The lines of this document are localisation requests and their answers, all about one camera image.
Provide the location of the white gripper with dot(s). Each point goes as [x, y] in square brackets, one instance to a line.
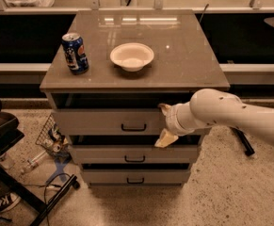
[173, 121]

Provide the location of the grey top drawer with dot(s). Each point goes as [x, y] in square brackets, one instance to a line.
[109, 122]

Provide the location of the grey drawer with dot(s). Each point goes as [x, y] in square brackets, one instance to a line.
[135, 177]
[109, 122]
[116, 154]

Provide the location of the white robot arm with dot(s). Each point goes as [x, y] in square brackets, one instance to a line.
[210, 107]

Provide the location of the grey three-drawer cabinet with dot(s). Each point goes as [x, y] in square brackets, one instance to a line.
[183, 63]

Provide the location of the grey middle drawer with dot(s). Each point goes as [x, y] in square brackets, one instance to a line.
[116, 154]

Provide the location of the grey bottom drawer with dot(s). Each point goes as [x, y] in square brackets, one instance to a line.
[135, 177]

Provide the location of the white paper bowl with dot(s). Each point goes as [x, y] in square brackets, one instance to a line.
[132, 57]

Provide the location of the black metal stand base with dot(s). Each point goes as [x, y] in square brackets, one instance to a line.
[240, 135]

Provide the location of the blue pepsi soda can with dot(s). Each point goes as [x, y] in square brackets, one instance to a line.
[73, 47]

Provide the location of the clear plastic bottle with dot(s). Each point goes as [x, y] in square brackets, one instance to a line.
[31, 164]

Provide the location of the black chair with legs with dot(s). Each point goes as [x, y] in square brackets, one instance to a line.
[9, 136]

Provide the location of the black and white sneaker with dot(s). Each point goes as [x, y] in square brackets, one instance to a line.
[8, 201]

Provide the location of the wire mesh basket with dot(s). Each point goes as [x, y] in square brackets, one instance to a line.
[51, 139]

